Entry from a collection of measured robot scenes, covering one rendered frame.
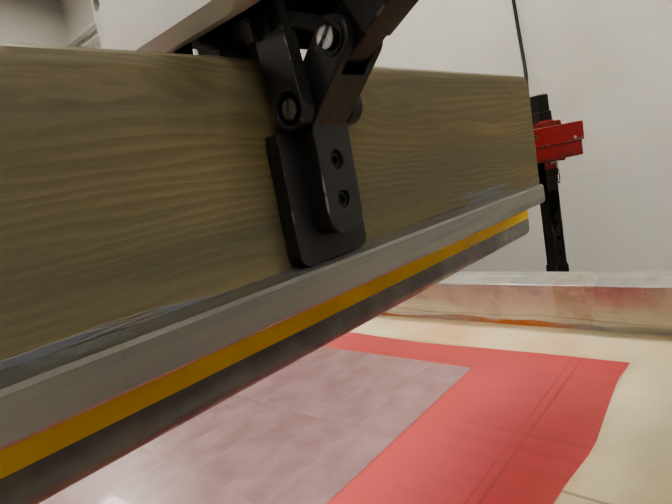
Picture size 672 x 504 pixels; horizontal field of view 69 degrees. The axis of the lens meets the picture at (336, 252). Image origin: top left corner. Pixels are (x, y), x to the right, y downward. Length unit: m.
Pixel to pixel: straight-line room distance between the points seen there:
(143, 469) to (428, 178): 0.24
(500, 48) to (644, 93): 0.58
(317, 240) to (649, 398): 0.23
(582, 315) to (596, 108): 1.80
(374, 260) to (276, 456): 0.17
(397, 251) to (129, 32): 0.11
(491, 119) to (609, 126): 1.90
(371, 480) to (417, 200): 0.14
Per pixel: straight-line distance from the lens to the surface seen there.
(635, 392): 0.33
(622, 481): 0.26
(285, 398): 0.37
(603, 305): 0.41
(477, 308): 0.44
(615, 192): 2.19
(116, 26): 0.19
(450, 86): 0.25
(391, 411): 0.32
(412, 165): 0.21
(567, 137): 1.48
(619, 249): 2.23
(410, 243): 0.18
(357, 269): 0.16
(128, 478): 0.34
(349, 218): 0.15
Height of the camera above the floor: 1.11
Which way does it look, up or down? 10 degrees down
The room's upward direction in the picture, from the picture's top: 11 degrees counter-clockwise
